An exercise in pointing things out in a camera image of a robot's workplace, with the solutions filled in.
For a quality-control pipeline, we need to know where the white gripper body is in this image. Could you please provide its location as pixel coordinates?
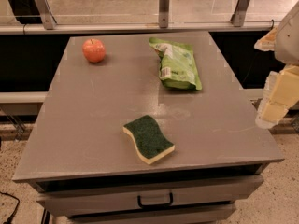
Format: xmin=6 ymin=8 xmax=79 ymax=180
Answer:
xmin=275 ymin=1 xmax=299 ymax=65

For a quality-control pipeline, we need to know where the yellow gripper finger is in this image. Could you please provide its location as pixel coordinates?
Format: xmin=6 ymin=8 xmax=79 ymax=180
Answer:
xmin=255 ymin=64 xmax=299 ymax=129
xmin=254 ymin=27 xmax=278 ymax=51

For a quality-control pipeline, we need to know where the green rice chip bag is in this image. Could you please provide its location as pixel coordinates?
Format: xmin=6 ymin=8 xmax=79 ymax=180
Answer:
xmin=149 ymin=37 xmax=202 ymax=91

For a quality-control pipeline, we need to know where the green and yellow sponge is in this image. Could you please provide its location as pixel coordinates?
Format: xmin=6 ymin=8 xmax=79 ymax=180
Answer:
xmin=122 ymin=115 xmax=175 ymax=165

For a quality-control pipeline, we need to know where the grey drawer cabinet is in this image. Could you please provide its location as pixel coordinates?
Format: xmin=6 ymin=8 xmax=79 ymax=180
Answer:
xmin=14 ymin=32 xmax=282 ymax=224

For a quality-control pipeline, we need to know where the grey bottom drawer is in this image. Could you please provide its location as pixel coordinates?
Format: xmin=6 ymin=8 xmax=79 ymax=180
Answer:
xmin=69 ymin=203 xmax=235 ymax=224

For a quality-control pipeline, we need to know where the grey drawer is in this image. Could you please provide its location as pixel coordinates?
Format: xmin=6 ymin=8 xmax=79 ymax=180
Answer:
xmin=37 ymin=175 xmax=263 ymax=217
xmin=69 ymin=203 xmax=235 ymax=224

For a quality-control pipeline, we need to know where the red apple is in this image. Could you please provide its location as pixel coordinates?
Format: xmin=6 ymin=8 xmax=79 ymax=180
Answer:
xmin=82 ymin=38 xmax=106 ymax=63

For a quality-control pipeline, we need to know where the grey top drawer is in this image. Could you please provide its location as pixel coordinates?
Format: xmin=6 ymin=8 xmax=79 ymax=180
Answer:
xmin=37 ymin=175 xmax=263 ymax=217

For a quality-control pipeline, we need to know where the person in dark clothes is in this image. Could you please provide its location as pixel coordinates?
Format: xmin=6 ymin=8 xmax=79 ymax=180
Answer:
xmin=8 ymin=0 xmax=42 ymax=24

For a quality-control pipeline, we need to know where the middle metal glass bracket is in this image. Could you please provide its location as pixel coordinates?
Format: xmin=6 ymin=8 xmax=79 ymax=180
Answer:
xmin=158 ymin=0 xmax=170 ymax=28

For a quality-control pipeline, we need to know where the black drawer handle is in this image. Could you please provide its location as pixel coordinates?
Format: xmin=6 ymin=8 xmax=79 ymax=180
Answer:
xmin=137 ymin=192 xmax=174 ymax=209

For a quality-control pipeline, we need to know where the left metal glass bracket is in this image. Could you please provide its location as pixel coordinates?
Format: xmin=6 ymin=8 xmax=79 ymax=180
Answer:
xmin=35 ymin=0 xmax=57 ymax=30

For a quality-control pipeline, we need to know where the black floor cable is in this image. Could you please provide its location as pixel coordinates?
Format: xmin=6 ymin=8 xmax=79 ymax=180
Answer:
xmin=0 ymin=191 xmax=21 ymax=224

